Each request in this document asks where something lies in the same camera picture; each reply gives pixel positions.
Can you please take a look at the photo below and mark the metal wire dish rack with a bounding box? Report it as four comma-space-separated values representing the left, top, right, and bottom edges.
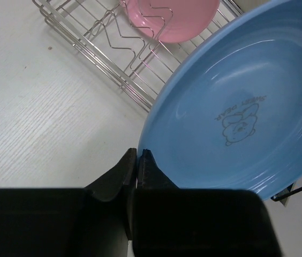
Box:
33, 1, 243, 111

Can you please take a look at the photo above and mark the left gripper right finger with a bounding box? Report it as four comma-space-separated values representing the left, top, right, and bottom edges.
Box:
129, 149, 179, 241

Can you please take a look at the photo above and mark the pink plastic plate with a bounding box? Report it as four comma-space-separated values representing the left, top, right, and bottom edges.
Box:
119, 0, 220, 43

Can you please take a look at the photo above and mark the blue plastic plate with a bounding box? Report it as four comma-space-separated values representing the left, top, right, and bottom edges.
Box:
137, 1, 302, 200

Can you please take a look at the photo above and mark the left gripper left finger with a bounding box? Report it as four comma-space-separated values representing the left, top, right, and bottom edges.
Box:
82, 148, 137, 256

